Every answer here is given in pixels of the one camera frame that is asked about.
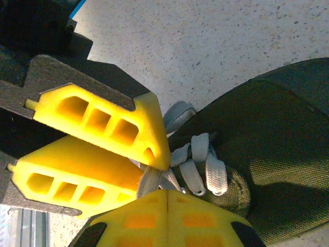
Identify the white shoelace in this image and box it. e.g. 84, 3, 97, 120
136, 101, 229, 199

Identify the blue table edge strip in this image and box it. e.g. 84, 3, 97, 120
69, 0, 87, 19

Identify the aluminium frame rail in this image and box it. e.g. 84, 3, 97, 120
7, 208, 51, 247

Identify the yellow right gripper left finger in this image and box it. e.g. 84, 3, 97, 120
68, 189, 168, 247

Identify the olive green shoe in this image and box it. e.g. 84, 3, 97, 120
164, 58, 329, 246

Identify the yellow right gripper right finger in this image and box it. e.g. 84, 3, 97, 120
167, 191, 266, 247

